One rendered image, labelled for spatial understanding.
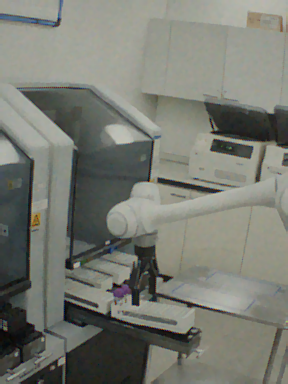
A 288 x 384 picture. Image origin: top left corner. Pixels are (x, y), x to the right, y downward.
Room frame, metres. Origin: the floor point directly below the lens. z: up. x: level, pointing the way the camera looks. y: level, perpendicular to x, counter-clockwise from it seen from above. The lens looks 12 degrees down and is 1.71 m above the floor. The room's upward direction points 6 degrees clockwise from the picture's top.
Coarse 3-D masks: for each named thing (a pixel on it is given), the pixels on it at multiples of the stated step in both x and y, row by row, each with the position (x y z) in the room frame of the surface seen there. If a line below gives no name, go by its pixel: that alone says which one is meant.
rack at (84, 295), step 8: (64, 288) 1.92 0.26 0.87; (72, 288) 1.95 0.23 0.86; (80, 288) 1.96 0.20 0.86; (88, 288) 1.96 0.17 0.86; (64, 296) 1.93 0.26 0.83; (72, 296) 1.98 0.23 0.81; (80, 296) 1.89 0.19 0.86; (88, 296) 1.88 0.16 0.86; (96, 296) 1.90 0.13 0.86; (104, 296) 1.91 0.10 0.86; (112, 296) 1.92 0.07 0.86; (80, 304) 1.89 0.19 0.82; (88, 304) 1.93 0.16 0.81; (96, 304) 1.94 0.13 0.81; (104, 304) 1.85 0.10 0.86; (104, 312) 1.85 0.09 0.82
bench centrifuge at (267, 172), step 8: (280, 112) 4.15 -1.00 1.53; (280, 120) 4.23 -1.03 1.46; (280, 128) 4.32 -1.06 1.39; (280, 136) 4.41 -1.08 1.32; (272, 144) 4.20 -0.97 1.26; (280, 144) 4.31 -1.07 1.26; (272, 152) 4.02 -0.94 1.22; (280, 152) 3.99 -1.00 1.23; (264, 160) 4.01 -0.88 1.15; (272, 160) 3.98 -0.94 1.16; (280, 160) 3.96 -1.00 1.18; (264, 168) 3.98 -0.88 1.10; (272, 168) 3.95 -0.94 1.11; (280, 168) 3.93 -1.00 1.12; (264, 176) 3.98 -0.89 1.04; (272, 176) 3.95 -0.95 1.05
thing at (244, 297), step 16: (192, 272) 2.40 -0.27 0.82; (208, 272) 2.41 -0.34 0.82; (224, 272) 2.43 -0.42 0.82; (160, 288) 2.16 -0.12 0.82; (176, 288) 2.18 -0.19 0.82; (192, 288) 2.19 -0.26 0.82; (208, 288) 2.20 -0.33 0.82; (224, 288) 2.22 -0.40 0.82; (240, 288) 2.23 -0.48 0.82; (256, 288) 2.24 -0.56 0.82; (272, 288) 2.25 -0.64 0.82; (192, 304) 2.04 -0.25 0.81; (208, 304) 2.02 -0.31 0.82; (224, 304) 2.03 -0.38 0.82; (240, 304) 2.04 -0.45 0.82; (256, 304) 2.05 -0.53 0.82; (272, 304) 2.05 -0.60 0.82; (256, 320) 1.91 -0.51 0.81; (272, 320) 1.89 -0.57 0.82; (144, 352) 2.12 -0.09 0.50; (272, 352) 1.86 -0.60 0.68; (144, 368) 2.12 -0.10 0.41; (176, 368) 2.36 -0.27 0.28; (192, 368) 2.37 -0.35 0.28; (208, 368) 2.38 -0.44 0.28
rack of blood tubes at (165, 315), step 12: (132, 312) 1.85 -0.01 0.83; (144, 312) 1.78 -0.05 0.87; (156, 312) 1.78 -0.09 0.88; (168, 312) 1.78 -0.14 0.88; (180, 312) 1.77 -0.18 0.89; (192, 312) 1.77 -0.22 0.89; (144, 324) 1.77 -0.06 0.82; (156, 324) 1.75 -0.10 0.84; (168, 324) 1.74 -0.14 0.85; (180, 324) 1.72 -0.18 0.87; (192, 324) 1.78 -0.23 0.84
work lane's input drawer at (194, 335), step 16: (64, 304) 1.90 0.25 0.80; (80, 320) 1.87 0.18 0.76; (96, 320) 1.84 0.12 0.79; (112, 320) 1.82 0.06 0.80; (128, 336) 1.78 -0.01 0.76; (144, 336) 1.75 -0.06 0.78; (160, 336) 1.72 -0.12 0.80; (176, 336) 1.71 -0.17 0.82; (192, 336) 1.72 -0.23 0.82; (192, 352) 1.73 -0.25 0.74
